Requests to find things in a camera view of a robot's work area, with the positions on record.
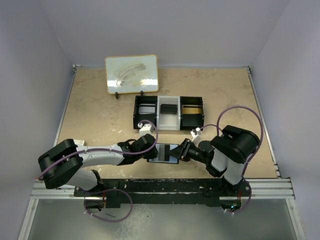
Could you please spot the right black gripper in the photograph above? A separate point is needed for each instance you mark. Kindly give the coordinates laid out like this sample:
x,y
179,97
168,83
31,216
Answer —
x,y
182,150

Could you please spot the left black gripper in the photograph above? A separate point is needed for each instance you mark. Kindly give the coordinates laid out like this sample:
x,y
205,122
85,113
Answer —
x,y
152,154

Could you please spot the black leather card holder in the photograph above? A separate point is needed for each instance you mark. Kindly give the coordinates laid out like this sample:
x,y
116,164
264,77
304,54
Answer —
x,y
173,159

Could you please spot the black white card sorting tray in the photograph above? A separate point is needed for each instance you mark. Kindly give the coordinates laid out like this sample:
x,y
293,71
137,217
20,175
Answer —
x,y
170,122

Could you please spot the white board with yellow rim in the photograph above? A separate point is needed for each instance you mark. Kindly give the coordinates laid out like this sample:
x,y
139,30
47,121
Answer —
x,y
131,74

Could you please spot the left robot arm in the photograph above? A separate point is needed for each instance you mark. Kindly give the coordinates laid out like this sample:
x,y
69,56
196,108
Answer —
x,y
63,163

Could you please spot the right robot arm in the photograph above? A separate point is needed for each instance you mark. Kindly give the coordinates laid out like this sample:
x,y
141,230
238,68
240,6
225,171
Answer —
x,y
226,155

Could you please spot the silver VIP cards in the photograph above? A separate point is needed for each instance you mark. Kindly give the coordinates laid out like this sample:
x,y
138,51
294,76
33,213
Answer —
x,y
146,109

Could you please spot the black VIP cards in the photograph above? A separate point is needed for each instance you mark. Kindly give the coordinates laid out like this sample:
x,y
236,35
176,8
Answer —
x,y
168,109

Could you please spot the gold cards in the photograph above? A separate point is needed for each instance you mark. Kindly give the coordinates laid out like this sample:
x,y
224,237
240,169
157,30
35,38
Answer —
x,y
191,109

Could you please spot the small white green box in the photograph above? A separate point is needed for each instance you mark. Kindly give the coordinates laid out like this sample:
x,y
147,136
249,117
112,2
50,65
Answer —
x,y
79,142

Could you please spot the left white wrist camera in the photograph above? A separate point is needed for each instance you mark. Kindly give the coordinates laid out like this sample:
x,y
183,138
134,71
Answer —
x,y
145,127

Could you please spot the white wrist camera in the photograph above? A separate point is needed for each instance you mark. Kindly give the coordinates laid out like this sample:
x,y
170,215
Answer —
x,y
145,127
196,135

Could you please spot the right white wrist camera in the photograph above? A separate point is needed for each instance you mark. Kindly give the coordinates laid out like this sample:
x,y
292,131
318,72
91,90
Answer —
x,y
196,135

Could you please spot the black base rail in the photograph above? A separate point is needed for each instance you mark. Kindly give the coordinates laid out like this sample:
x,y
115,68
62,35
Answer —
x,y
211,192

